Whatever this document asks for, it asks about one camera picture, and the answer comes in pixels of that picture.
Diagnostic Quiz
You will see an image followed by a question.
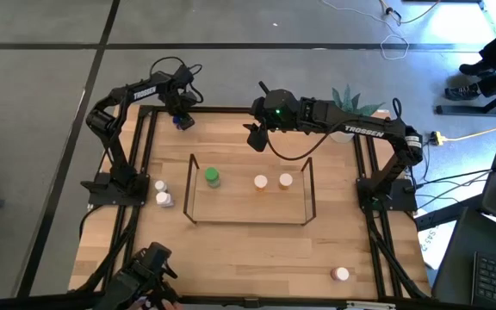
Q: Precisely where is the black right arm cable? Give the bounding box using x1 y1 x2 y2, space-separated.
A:
263 97 404 162

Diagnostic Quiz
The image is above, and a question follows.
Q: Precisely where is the snake plant in white pot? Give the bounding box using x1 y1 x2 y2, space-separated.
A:
329 84 386 144

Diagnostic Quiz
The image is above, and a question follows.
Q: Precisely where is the white paper sheet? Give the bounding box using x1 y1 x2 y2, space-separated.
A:
418 218 458 271

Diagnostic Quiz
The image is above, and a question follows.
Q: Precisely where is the green caffeine bottle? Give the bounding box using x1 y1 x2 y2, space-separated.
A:
204 166 222 189

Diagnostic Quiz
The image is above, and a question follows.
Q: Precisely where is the orange pill bottle white cap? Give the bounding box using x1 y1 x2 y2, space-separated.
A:
278 172 295 191
253 174 270 193

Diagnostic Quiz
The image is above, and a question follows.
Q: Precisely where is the yellow extension cable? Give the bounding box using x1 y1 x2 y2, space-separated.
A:
430 126 496 146

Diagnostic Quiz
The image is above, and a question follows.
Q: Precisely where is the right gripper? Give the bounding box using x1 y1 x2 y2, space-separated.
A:
242 80 303 153

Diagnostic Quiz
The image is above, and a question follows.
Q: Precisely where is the black camera on tripod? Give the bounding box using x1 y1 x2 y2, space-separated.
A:
95 241 181 310

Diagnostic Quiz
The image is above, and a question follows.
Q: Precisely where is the black floor cable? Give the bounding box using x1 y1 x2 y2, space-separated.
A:
414 165 496 208

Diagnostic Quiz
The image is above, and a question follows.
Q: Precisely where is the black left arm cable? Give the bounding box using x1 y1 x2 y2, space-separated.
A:
149 55 205 105

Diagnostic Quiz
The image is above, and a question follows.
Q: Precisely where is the white floor cable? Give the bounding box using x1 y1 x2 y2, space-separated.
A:
319 0 411 61

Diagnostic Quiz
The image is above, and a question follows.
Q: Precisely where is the wooden shelf black metal frame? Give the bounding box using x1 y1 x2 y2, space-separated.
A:
182 152 318 226

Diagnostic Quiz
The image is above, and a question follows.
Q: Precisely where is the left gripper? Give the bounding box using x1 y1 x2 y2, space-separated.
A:
164 85 200 130

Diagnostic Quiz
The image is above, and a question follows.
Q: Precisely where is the black aluminium rail frame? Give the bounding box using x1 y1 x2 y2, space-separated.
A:
69 104 432 302

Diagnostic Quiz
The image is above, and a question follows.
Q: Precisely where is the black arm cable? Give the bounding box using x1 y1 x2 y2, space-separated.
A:
149 55 205 105
263 97 404 162

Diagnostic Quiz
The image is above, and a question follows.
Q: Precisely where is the black desk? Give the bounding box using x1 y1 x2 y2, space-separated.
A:
415 111 496 310

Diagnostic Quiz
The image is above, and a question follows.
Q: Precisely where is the white melatonin bottle blue label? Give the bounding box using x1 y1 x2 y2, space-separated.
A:
155 191 175 208

